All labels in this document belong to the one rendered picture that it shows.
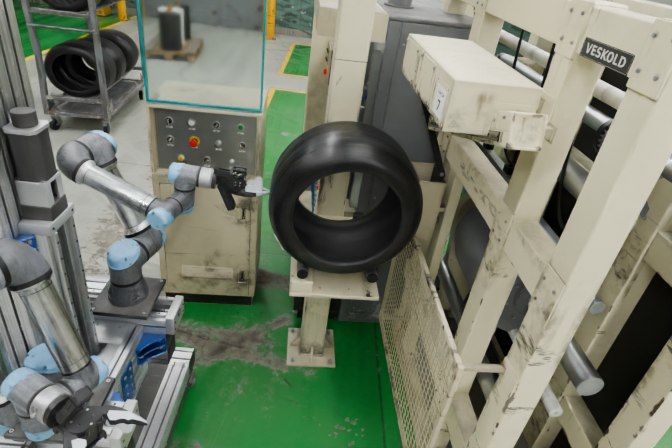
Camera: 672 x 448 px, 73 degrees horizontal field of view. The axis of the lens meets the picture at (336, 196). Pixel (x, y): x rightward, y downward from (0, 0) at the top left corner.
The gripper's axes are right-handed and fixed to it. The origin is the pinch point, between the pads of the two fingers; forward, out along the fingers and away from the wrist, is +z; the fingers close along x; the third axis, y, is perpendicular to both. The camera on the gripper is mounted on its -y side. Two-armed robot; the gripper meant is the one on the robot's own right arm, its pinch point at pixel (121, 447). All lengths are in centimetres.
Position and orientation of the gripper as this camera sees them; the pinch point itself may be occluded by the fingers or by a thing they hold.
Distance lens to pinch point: 120.3
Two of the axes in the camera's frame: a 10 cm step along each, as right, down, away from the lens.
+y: -1.8, 9.1, 3.8
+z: 8.9, 3.2, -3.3
